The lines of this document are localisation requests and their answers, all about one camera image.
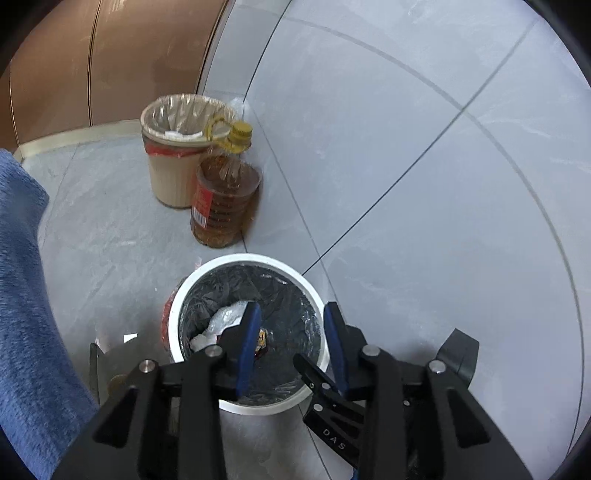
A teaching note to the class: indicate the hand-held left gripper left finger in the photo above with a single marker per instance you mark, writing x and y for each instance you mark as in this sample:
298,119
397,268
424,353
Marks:
249,333

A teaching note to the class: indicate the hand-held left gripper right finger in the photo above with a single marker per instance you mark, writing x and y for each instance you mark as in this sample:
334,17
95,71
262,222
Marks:
333,344

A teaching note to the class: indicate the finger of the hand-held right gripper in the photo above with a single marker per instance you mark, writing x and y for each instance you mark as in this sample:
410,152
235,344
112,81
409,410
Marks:
310,369

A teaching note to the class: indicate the clear plastic wrapper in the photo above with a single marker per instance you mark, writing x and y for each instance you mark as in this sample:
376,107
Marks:
226,318

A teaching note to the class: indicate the white trash bin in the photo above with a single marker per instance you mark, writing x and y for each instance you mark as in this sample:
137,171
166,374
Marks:
249,295

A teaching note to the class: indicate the beige trash bin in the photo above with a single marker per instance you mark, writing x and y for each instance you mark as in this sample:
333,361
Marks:
178,147

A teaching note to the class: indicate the large cooking oil bottle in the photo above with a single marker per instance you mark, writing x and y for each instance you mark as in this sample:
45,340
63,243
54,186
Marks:
224,198

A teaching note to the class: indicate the brown kitchen cabinet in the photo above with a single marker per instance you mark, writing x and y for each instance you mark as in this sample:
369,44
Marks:
106,64

